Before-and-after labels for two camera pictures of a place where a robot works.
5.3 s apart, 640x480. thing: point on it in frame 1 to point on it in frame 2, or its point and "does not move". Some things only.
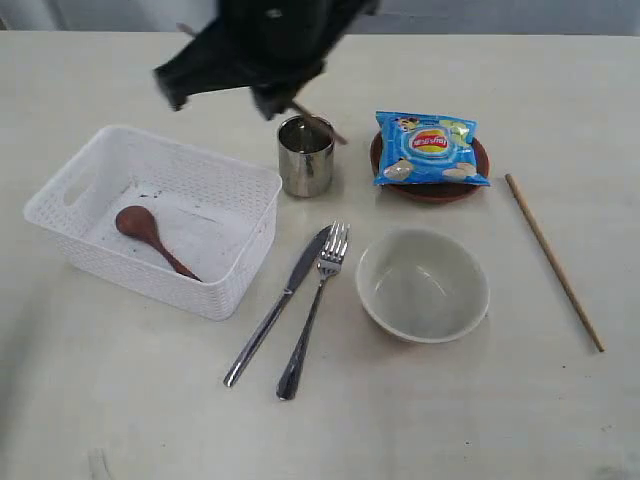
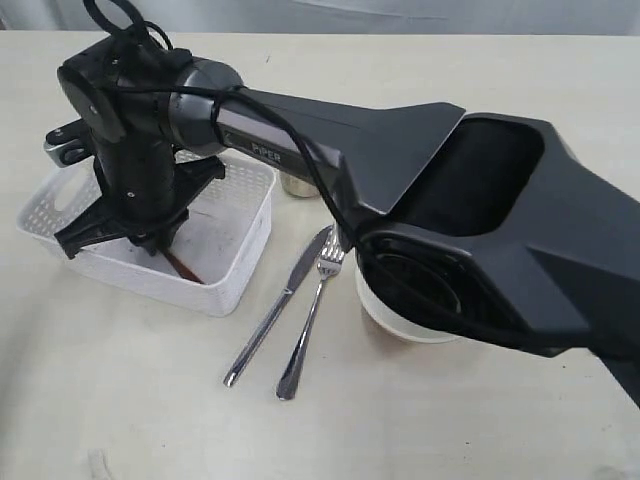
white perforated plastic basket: [218, 214] does not move
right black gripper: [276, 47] to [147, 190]
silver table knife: [298, 272] does not move
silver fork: [330, 261] does not move
